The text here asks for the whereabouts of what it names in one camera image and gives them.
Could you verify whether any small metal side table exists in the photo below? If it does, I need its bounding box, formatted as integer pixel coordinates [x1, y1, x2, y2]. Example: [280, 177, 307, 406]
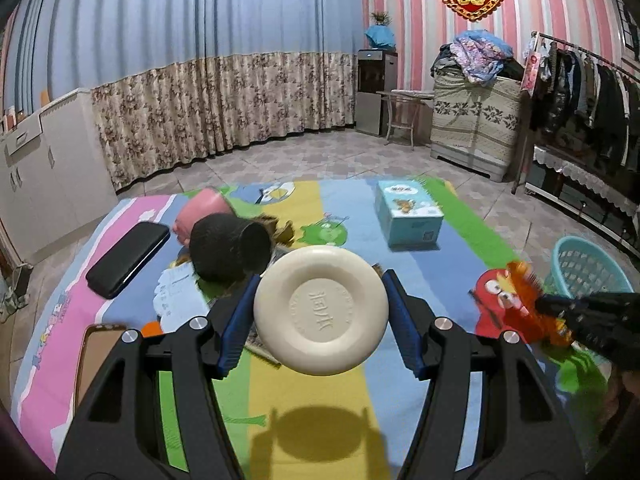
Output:
[376, 89, 435, 147]

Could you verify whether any teal plastic basket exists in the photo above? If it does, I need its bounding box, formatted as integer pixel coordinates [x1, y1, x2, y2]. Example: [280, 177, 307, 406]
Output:
[552, 236, 633, 301]

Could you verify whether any brown cardboard scrap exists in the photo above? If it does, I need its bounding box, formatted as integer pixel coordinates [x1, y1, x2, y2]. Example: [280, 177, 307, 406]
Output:
[260, 215, 296, 247]

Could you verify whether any white cabinet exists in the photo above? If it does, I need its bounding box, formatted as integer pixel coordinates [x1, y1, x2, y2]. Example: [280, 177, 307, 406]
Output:
[0, 87, 118, 263]

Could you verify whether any metal clothes rack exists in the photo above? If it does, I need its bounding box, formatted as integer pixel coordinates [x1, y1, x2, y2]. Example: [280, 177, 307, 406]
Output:
[512, 32, 640, 196]

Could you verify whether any orange feather toy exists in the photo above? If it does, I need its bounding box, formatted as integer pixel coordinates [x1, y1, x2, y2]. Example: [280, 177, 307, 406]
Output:
[505, 260, 576, 346]

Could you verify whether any cabinet under patterned cloth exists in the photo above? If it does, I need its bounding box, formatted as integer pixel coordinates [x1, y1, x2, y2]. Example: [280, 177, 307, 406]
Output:
[430, 67, 523, 181]

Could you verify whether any cartoon printed mat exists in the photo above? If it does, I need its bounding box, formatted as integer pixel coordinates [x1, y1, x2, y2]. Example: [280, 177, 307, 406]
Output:
[10, 177, 621, 480]

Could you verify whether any black ribbed cup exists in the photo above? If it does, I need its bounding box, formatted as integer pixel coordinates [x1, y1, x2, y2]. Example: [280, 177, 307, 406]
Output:
[190, 214, 273, 283]

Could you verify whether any blue cloth bundle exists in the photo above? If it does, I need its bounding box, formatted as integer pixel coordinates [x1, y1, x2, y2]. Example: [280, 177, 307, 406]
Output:
[365, 25, 396, 52]

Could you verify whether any black white framed picture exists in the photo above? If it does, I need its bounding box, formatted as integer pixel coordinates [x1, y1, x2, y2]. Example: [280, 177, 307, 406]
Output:
[617, 0, 640, 51]

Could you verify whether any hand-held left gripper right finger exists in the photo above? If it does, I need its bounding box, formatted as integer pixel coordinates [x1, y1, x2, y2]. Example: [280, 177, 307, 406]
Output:
[385, 270, 586, 480]

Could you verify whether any pile of folded clothes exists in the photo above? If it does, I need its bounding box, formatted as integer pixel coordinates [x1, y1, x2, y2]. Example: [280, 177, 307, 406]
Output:
[432, 30, 526, 83]

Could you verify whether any low cabinet with lace cloth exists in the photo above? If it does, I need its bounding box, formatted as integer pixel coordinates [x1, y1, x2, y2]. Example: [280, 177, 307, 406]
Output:
[525, 145, 640, 256]

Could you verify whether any pink hanging bag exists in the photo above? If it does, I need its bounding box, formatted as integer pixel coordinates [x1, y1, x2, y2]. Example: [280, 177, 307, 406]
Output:
[521, 40, 551, 96]

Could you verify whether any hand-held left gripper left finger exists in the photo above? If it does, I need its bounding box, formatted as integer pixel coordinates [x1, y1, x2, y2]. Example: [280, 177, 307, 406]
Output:
[55, 276, 262, 480]

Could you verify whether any black rectangular case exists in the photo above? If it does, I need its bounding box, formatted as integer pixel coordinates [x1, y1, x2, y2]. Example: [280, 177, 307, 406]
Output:
[85, 221, 171, 300]

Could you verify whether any brown phone case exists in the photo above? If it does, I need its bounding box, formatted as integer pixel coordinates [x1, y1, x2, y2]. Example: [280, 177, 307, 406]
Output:
[75, 324, 128, 411]

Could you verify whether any person's right forearm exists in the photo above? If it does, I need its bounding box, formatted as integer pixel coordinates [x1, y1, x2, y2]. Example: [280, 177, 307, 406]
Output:
[607, 367, 640, 421]

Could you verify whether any light blue tissue box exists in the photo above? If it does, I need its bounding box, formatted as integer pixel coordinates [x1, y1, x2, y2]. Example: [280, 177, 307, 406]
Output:
[375, 180, 445, 248]

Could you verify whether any flat striped wrapper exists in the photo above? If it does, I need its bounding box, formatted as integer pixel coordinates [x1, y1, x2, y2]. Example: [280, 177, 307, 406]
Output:
[244, 327, 281, 367]

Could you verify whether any pink cup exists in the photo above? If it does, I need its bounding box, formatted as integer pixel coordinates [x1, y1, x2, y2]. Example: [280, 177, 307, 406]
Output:
[172, 187, 233, 248]

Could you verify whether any blue and floral curtain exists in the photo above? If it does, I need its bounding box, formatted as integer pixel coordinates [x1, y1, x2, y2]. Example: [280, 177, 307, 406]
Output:
[0, 0, 363, 191]

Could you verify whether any row of hanging clothes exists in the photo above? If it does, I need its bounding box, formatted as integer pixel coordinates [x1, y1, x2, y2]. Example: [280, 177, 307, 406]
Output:
[530, 42, 640, 171]

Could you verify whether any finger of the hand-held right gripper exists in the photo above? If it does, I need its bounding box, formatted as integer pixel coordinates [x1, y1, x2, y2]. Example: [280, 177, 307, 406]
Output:
[535, 294, 578, 322]

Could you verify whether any silver water dispenser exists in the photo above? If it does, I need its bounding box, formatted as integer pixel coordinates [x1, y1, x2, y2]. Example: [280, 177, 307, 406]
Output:
[356, 50, 398, 136]

